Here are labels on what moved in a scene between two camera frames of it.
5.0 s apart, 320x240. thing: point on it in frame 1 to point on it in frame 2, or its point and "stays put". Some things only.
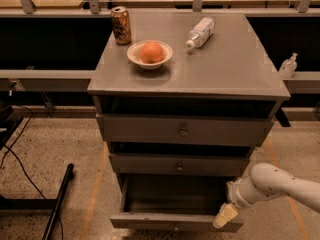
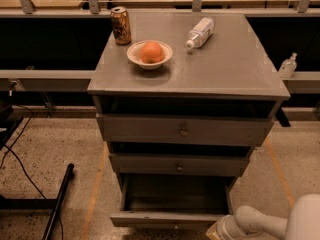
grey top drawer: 182,129 stays put
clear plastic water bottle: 201,32 stays put
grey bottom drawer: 171,203 stays put
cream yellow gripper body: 235,193 to 225,224
